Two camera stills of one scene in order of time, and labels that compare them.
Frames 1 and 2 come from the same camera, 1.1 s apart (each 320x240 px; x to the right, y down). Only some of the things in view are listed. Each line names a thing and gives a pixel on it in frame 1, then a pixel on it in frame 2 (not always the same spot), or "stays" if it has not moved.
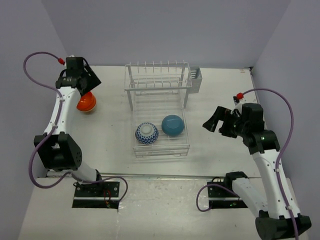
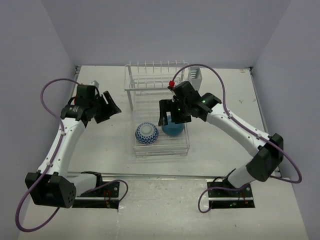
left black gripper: x=93 y=81 to x=110 y=109
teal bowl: x=172 y=125 stays
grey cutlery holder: x=195 y=80 stays
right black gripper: x=221 y=113 to x=167 y=105
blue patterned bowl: x=146 y=133 stays
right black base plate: x=223 y=197 stays
